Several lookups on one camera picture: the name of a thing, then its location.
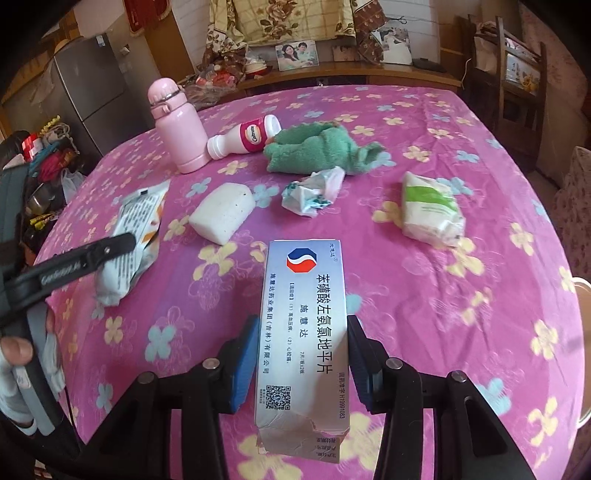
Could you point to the person's left hand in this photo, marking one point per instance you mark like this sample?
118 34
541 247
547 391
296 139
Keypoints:
14 350

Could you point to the pile of clothes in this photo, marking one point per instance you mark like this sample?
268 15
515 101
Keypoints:
51 166

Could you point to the white sponge block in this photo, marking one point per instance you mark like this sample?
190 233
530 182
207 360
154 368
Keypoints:
221 212

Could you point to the pile of plastic bags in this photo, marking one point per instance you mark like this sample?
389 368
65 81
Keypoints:
207 87

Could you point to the wooden chair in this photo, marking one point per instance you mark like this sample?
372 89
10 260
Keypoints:
512 92

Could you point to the floral hanging cloth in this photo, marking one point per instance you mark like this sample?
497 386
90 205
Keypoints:
286 21

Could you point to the white bottle with pink label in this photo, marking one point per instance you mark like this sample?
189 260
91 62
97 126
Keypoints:
231 141

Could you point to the pink floral tablecloth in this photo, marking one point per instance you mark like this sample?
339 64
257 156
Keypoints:
438 300

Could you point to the grey refrigerator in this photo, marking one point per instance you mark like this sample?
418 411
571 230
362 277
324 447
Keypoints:
92 92

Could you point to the unframed wedding photo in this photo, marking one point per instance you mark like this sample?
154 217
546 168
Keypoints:
396 46

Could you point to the white green tissue pack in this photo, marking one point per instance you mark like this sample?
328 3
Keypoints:
429 212

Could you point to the pink insulated bottle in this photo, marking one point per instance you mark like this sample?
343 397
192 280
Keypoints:
180 134

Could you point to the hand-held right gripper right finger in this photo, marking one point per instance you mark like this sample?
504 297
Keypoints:
367 390

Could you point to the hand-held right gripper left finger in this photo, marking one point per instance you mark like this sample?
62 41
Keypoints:
242 364

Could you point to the green plush toy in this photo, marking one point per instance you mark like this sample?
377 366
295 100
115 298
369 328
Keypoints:
323 147

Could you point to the crumpled white green wrapper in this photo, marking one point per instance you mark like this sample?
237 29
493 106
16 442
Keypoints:
304 196

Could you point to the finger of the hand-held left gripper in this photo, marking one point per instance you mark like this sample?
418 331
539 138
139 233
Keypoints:
69 270

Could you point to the red white bowl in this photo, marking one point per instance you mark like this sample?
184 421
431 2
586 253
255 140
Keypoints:
255 68

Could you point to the wooden sideboard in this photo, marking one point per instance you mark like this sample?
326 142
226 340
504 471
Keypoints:
351 76

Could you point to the white printed snack packet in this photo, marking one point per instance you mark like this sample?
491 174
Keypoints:
134 221

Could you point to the framed couple photo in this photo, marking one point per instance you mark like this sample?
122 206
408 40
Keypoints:
298 55

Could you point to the red wall hanging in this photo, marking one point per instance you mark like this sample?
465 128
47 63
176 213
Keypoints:
147 14

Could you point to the silver blue medicine box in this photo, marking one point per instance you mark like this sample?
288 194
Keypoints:
304 323

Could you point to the white plastic bag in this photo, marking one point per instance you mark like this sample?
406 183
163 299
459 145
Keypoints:
71 184

